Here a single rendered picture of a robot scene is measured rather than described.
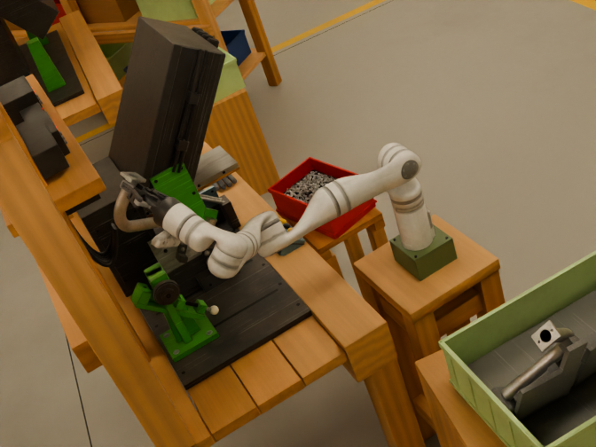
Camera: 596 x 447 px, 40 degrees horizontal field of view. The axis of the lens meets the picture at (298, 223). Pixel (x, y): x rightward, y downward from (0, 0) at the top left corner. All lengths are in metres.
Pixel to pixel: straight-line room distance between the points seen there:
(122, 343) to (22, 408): 2.17
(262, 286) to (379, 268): 0.36
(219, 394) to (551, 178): 2.34
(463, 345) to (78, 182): 1.05
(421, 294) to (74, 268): 1.04
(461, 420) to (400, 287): 0.48
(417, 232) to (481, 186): 1.82
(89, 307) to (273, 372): 0.63
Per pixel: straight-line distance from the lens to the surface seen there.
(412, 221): 2.35
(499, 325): 2.18
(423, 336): 2.43
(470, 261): 2.47
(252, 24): 5.51
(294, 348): 2.33
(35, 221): 1.75
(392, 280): 2.47
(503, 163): 4.30
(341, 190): 2.17
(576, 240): 3.78
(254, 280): 2.57
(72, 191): 2.07
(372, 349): 2.30
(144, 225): 2.13
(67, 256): 1.80
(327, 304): 2.38
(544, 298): 2.23
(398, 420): 2.55
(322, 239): 2.79
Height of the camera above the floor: 2.47
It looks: 35 degrees down
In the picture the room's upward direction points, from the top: 21 degrees counter-clockwise
